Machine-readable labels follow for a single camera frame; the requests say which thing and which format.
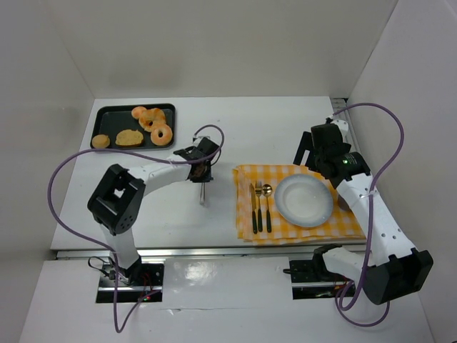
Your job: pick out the gold spoon black handle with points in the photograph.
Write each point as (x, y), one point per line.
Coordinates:
(267, 192)

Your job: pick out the small round bun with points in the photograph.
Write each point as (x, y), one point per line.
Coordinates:
(100, 141)

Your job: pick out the ring donut front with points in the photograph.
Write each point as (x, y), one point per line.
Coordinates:
(161, 134)

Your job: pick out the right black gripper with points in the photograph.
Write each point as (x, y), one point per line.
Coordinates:
(304, 148)

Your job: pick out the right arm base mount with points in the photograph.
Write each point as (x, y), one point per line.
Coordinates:
(306, 283)

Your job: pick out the toasted bread slice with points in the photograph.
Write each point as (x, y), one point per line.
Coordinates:
(129, 138)

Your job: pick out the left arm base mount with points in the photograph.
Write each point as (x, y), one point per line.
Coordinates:
(145, 286)

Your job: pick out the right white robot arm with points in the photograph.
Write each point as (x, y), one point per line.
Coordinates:
(396, 268)

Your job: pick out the large twisted donut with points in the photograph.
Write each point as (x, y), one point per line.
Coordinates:
(151, 117)

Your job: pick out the small glazed donut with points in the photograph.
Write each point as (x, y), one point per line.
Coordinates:
(137, 111)

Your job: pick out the aluminium rail front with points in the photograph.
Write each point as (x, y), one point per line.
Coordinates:
(215, 251)

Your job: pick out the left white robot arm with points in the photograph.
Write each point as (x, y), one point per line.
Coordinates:
(117, 199)

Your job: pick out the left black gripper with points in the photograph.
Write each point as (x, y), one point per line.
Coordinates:
(203, 179)

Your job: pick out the yellow checkered cloth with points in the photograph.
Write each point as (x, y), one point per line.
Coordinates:
(341, 225)

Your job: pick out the gold fork black handle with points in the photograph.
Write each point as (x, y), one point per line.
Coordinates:
(258, 191)

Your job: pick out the gold knife black handle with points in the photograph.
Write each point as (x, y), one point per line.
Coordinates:
(253, 209)

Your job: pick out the black baking tray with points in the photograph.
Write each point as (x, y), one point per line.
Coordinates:
(111, 120)

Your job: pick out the white ceramic plate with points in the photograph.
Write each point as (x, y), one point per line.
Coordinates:
(303, 200)

